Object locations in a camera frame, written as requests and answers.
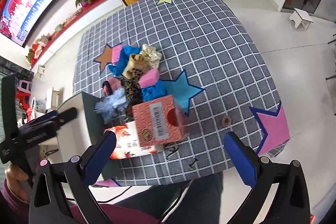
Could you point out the beige plush leopard trim cloth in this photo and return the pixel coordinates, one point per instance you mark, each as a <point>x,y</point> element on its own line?
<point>134,66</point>

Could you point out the dark brown cloth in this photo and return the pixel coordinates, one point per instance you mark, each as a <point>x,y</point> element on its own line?
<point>130,108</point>

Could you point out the person's left hand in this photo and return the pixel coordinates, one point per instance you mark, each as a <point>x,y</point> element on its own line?
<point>13,180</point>

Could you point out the small pink paper star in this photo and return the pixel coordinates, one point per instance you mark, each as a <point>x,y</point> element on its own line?
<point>106,182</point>

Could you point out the black metal stand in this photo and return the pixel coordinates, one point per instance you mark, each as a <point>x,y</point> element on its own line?
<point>331,56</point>

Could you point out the blue crumpled cloth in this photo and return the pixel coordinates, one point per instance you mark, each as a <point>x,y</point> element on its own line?
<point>153,91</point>
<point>126,54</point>

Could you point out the pink patterned cardboard box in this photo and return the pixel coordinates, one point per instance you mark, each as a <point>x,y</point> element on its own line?
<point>155,121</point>

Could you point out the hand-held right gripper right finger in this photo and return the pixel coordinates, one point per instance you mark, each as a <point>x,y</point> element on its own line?
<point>241,158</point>

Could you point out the red toy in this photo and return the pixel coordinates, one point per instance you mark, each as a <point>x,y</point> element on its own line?
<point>23,95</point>

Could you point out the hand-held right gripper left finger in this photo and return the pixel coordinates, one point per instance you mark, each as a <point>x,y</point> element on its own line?
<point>101,158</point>

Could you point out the blue paper star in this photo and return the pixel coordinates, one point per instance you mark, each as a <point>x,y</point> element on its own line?
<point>181,90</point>

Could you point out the dark leopard print scrunchie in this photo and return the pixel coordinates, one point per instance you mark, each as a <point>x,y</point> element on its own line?
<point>131,88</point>

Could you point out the strawberry print box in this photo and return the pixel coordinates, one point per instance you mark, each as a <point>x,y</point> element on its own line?
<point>126,140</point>

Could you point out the black hair clip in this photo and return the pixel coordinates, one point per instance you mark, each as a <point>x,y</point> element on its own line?
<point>194,162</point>
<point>172,151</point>

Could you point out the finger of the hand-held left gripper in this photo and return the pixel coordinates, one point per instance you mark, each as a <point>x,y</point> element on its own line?
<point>67,114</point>

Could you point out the person's left forearm maroon sleeve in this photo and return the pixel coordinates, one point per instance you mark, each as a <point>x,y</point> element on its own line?
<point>8,207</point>

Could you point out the white grey cardboard box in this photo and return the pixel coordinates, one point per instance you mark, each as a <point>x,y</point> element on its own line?
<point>76,119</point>

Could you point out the red wall shelf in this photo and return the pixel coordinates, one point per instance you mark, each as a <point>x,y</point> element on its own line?
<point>68,26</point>

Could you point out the cream polka dot scrunchie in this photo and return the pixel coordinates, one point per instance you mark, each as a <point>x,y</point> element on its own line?
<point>152,56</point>

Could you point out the small white wooden stand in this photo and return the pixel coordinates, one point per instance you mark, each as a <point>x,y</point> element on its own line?
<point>55,98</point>

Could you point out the white wooden stool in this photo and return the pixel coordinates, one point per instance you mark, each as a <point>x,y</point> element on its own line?
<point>302,15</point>

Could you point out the orange paper star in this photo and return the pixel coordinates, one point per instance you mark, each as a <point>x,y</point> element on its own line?
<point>105,57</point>

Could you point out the light blue fluffy scrunchie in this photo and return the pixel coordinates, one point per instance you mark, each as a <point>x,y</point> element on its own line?
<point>111,106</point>

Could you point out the large pink paper star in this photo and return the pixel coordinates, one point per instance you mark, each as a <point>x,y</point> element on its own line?
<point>275,127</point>

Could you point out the pink black fluffy earmuff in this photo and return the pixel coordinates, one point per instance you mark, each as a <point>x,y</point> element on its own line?
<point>113,86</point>

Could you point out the red shelf ornament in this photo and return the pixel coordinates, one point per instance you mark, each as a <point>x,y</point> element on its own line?
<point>36,49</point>

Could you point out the person's dark trousers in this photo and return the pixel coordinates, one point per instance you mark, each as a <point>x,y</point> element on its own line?
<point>194,195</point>

